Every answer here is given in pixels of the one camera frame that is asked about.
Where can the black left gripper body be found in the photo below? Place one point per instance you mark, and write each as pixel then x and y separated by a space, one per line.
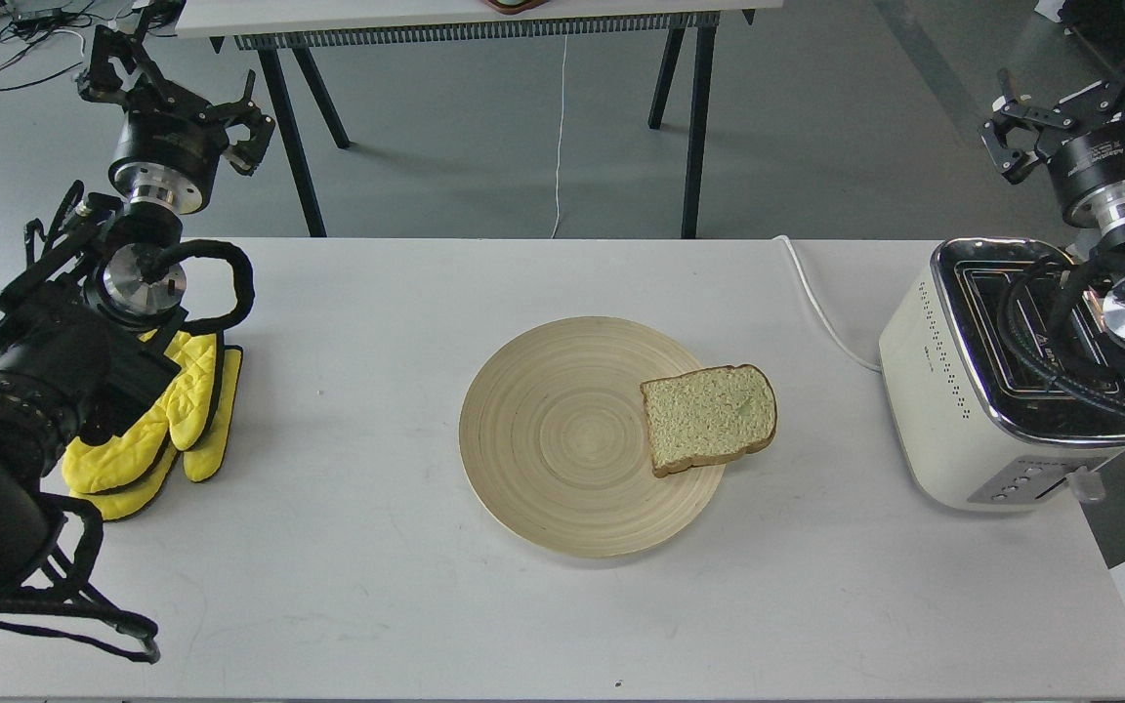
pixel 170 157

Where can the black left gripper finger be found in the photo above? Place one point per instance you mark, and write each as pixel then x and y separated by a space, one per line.
pixel 239 130
pixel 119 72

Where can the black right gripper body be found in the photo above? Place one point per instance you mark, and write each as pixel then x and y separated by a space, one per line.
pixel 1083 149

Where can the slice of white bread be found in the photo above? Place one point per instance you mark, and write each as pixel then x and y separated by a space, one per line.
pixel 708 417

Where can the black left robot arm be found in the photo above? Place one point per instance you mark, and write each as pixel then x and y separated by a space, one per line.
pixel 108 287

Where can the cream white toaster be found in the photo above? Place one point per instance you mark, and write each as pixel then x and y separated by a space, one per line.
pixel 980 432

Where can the white background table black legs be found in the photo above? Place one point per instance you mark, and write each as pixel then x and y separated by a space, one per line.
pixel 270 28

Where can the yellow oven mitt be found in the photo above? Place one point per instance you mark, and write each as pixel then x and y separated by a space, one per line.
pixel 178 419

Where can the brown object on background table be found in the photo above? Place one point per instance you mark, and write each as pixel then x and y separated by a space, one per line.
pixel 513 7

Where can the yellow quilted pot holder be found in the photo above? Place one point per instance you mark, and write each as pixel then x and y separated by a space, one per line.
pixel 198 464

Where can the round bamboo plate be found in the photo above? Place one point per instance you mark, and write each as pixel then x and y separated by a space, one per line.
pixel 554 441

